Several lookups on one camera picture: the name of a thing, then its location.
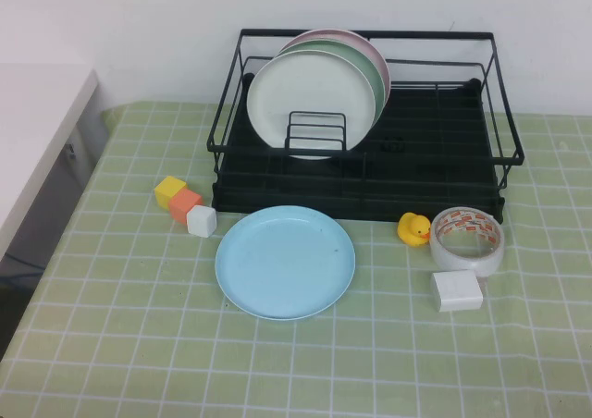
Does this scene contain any white rectangular box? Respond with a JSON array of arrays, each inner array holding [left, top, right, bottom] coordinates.
[[430, 269, 485, 314]]

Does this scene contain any black wire dish rack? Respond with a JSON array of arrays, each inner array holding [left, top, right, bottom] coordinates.
[[206, 28, 525, 224]]

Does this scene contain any light blue plate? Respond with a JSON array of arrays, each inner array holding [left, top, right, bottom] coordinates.
[[215, 204, 357, 322]]

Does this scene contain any white cube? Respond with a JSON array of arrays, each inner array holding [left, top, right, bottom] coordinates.
[[186, 204, 218, 239]]

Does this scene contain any yellow rubber duck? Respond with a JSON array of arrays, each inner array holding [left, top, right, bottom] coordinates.
[[397, 211, 432, 248]]

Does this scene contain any pink plate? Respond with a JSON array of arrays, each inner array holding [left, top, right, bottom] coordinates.
[[284, 28, 393, 101]]

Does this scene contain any green checkered tablecloth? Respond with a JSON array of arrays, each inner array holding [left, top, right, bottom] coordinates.
[[0, 98, 592, 418]]

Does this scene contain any clear packing tape roll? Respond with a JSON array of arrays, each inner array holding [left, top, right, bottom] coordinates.
[[428, 206, 504, 280]]

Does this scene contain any white side table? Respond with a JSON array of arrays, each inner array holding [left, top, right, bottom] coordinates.
[[0, 62, 110, 258]]

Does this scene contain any white plate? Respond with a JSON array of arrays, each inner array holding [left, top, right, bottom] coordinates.
[[245, 50, 378, 160]]

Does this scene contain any yellow cube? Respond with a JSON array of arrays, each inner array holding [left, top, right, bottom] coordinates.
[[154, 175, 188, 214]]

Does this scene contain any light green plate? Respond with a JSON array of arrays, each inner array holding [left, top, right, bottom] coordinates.
[[276, 38, 389, 119]]

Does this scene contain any dark thin floor cable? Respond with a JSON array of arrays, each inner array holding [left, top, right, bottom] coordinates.
[[0, 250, 47, 289]]

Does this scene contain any orange cube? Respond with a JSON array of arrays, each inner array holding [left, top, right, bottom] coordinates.
[[167, 189, 204, 227]]

